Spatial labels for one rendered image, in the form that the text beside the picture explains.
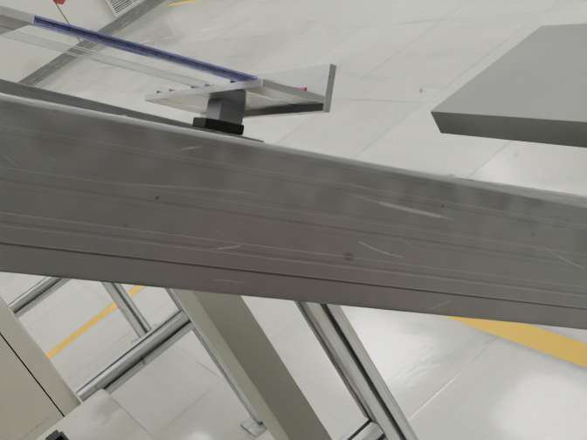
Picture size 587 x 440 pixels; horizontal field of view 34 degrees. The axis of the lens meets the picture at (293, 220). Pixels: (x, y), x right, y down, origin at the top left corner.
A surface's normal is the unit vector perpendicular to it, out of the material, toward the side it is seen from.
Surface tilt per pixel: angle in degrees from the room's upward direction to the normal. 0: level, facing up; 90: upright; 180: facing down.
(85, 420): 0
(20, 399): 90
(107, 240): 90
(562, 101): 0
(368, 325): 0
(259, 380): 90
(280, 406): 90
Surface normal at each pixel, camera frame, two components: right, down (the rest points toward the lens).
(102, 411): -0.47, -0.80
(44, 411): 0.47, 0.13
